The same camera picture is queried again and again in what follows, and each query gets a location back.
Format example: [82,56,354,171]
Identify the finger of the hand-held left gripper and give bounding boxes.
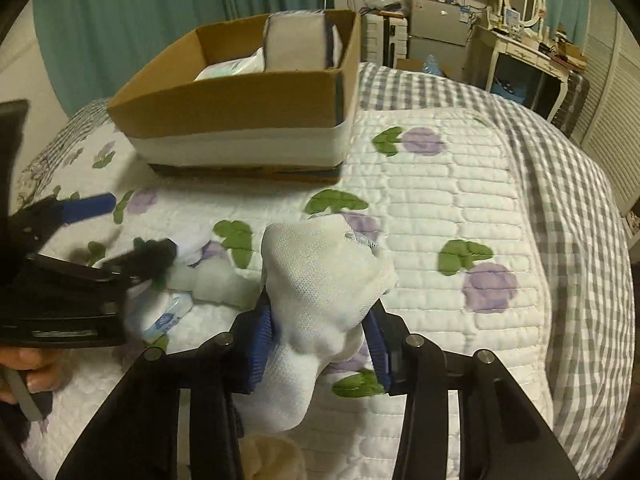
[95,238,179,287]
[7,193,117,257]

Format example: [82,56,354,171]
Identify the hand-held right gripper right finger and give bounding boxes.
[362,299,581,480]

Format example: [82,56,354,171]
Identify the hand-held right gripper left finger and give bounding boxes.
[55,304,276,480]

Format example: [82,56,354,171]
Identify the small blue white packet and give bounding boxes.
[144,294,194,345]

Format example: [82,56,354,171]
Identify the white mesh sock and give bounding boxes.
[260,215,399,433]

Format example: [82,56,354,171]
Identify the person's left hand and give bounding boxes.
[0,347,64,407]

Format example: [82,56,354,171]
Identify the cream cloth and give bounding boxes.
[242,434,307,480]

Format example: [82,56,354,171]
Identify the white floral quilt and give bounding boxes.
[15,97,557,480]

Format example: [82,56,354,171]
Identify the wide teal curtain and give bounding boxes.
[32,0,226,121]

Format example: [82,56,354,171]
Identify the pale blue white packet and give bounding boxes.
[194,47,266,82]

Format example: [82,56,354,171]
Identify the grey checked bed sheet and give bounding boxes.
[10,62,635,480]

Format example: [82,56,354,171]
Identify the grey white folded cloth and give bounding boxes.
[262,11,329,72]

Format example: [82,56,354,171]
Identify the blue laundry basket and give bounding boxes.
[492,77,522,100]

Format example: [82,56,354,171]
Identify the blue plastic bag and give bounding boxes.
[422,54,454,79]

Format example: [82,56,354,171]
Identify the white suitcase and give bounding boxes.
[361,12,411,69]

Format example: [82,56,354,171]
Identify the dark suitcase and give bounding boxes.
[550,66,592,137]

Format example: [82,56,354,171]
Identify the white dressing table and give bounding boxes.
[470,22,574,122]

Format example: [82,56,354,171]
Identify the grey small fridge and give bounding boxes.
[407,0,474,69]

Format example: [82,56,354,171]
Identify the white slatted wardrobe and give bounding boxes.
[570,10,640,217]

